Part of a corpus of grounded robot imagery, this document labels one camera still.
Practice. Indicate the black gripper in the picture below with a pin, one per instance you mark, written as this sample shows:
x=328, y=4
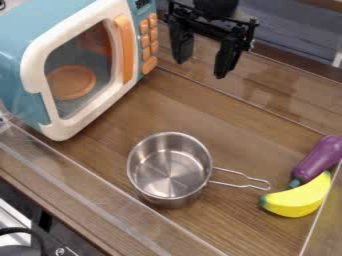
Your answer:
x=216, y=18

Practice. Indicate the purple toy eggplant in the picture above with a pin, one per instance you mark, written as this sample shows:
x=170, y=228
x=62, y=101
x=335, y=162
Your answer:
x=324, y=155

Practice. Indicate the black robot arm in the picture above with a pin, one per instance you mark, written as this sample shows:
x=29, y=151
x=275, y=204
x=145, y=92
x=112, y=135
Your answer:
x=217, y=20

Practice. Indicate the blue white toy microwave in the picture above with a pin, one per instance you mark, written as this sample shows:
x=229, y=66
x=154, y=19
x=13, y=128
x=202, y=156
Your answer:
x=109, y=35

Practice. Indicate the orange microwave turntable plate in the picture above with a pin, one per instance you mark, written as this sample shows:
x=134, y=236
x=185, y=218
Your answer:
x=72, y=81

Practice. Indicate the yellow toy banana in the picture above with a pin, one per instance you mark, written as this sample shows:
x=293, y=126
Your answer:
x=300, y=201

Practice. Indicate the clear acrylic front barrier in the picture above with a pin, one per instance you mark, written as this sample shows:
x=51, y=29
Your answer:
x=108, y=216

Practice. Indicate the silver pot with wire handle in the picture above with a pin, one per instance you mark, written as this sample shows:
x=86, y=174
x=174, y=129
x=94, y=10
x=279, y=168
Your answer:
x=170, y=168

